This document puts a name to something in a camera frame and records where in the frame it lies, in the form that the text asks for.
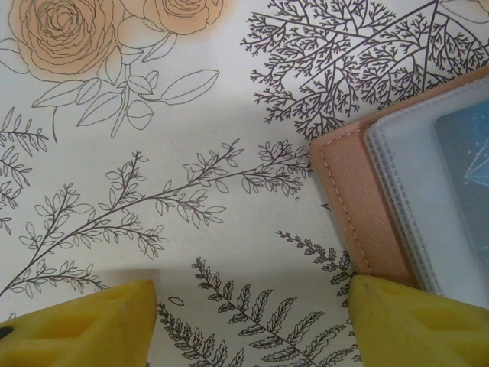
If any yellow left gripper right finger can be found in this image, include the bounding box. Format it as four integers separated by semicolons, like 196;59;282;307
345;274;489;367

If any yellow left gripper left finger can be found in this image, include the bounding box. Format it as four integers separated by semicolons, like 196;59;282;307
0;279;159;367

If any blue VIP credit card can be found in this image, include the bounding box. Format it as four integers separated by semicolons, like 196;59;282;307
433;99;489;294

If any floral tablecloth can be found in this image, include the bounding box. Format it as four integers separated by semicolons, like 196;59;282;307
0;0;489;367

